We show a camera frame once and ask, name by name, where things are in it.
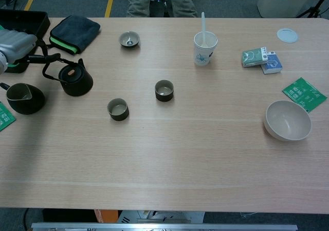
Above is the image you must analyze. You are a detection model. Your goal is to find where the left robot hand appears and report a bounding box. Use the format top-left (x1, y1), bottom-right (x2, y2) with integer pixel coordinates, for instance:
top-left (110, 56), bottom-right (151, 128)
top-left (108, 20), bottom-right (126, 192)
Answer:
top-left (0, 30), bottom-right (62, 65)

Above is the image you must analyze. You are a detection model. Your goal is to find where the black teapot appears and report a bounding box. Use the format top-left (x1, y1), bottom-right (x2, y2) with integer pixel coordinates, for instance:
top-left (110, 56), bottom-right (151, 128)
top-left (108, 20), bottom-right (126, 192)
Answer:
top-left (42, 57), bottom-right (94, 97)

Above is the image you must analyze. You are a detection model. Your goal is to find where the white robot base unit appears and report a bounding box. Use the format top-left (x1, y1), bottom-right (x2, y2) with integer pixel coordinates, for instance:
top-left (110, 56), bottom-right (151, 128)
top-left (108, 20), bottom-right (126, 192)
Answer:
top-left (118, 210), bottom-right (205, 224)

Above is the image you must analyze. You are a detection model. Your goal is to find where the small grey bowl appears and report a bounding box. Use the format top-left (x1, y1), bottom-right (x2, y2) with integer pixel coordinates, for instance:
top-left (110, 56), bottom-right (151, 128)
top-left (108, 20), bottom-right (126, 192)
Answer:
top-left (118, 31), bottom-right (141, 50)

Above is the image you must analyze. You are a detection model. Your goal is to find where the dark teacup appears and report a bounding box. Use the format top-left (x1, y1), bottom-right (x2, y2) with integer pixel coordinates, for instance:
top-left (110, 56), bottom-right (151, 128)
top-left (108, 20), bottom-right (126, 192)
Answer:
top-left (154, 80), bottom-right (175, 103)
top-left (106, 98), bottom-right (130, 122)

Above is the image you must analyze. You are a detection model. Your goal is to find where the white paper cup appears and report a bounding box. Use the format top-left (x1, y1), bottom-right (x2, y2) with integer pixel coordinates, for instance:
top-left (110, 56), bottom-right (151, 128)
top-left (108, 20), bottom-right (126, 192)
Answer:
top-left (193, 31), bottom-right (218, 67)

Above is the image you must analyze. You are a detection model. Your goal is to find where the black tray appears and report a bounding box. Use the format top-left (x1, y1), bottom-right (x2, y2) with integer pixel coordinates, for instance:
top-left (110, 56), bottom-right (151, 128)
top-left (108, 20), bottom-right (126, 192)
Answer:
top-left (0, 9), bottom-right (51, 74)

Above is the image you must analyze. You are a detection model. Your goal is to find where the dark grey folded towel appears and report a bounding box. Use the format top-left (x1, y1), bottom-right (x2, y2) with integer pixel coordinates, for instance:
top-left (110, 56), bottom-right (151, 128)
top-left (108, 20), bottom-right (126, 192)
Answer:
top-left (40, 15), bottom-right (101, 55)

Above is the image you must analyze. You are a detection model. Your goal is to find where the person in khaki trousers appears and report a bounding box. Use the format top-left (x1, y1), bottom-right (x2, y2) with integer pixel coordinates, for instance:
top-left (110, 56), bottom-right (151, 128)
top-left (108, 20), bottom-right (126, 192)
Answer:
top-left (126, 0), bottom-right (198, 18)

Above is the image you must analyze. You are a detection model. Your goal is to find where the white plastic spoon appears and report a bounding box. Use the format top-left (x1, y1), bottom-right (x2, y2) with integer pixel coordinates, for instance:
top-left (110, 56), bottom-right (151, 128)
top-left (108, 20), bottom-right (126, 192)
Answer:
top-left (200, 12), bottom-right (209, 48)

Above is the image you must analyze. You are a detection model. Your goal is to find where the orange panel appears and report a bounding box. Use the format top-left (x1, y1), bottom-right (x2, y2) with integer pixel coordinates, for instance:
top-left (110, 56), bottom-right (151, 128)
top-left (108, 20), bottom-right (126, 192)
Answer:
top-left (94, 209), bottom-right (119, 223)

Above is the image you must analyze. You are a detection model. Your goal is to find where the green tissue pack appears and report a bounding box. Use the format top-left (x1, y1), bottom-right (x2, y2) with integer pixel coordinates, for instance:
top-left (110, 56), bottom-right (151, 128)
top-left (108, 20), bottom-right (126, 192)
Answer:
top-left (241, 47), bottom-right (269, 68)

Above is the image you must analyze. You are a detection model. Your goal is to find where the blue and white box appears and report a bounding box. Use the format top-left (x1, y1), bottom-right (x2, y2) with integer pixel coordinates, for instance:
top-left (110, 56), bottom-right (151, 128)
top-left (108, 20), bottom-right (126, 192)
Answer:
top-left (260, 51), bottom-right (283, 75)

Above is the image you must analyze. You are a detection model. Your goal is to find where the white storage bin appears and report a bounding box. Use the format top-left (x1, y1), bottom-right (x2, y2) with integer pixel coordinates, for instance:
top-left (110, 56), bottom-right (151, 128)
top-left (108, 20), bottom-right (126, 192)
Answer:
top-left (257, 0), bottom-right (313, 18)

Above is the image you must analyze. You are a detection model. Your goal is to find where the beige bowl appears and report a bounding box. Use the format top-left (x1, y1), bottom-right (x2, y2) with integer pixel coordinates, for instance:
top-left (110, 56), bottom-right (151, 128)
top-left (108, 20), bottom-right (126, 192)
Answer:
top-left (263, 100), bottom-right (313, 142)

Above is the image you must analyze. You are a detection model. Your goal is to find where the black tripod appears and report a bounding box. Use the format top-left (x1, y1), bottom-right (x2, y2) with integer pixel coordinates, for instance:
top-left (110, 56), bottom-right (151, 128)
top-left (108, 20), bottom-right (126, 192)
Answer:
top-left (295, 0), bottom-right (329, 18)

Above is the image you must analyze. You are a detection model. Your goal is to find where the dark pitcher with handle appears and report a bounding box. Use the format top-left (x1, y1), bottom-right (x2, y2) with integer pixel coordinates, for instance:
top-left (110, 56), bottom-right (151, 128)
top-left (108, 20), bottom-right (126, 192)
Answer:
top-left (0, 83), bottom-right (46, 115)

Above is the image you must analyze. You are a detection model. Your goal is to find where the aluminium rail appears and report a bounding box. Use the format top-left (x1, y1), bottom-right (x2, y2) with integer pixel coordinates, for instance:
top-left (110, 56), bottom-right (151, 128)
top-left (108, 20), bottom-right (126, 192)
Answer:
top-left (31, 222), bottom-right (298, 231)

